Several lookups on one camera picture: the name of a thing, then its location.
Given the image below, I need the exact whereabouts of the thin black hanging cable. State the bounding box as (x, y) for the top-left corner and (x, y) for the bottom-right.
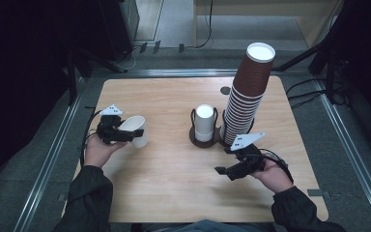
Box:
(194, 0), (214, 49)

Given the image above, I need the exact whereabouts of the grey table bracket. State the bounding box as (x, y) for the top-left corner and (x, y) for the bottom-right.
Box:
(306, 188), (332, 199)

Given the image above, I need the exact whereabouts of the person's right hand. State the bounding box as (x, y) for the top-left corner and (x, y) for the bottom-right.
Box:
(250, 159), (295, 194)

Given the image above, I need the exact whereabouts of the white floor cable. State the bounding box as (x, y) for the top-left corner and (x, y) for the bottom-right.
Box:
(121, 47), (137, 71)

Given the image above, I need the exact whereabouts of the single white paper cup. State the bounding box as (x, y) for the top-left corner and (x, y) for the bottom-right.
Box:
(118, 115), (149, 149)

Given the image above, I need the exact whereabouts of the black floor cable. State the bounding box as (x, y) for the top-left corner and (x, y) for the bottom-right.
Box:
(288, 90), (327, 109)
(285, 77), (327, 98)

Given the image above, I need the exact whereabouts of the light wooden shelf frame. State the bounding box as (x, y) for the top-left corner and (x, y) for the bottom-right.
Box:
(192, 0), (346, 49)

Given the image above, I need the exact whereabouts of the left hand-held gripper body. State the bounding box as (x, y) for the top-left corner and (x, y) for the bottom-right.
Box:
(96, 103), (124, 145)

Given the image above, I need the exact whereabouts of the black cabinet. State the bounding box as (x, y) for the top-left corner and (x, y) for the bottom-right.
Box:
(98, 0), (140, 62)

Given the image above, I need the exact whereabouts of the metal floor rail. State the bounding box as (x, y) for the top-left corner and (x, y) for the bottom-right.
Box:
(13, 76), (85, 232)
(313, 78), (371, 231)

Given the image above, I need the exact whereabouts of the stack of brown paper cups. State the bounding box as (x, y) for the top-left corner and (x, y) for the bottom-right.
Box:
(220, 42), (276, 148)

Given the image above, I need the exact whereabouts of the black tripod stand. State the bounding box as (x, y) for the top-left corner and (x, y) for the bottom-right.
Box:
(271, 0), (352, 104)

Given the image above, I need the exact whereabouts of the right hand-held gripper cable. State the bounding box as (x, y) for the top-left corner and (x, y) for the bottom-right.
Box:
(259, 148), (295, 183)

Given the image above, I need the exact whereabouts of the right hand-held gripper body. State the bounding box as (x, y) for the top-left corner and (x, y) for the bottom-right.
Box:
(228, 130), (267, 177)

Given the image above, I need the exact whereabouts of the dark double cup holder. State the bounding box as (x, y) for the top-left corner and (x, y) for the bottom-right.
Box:
(188, 107), (256, 149)

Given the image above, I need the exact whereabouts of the person's left hand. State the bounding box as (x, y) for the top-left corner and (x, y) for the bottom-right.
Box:
(83, 132), (128, 168)

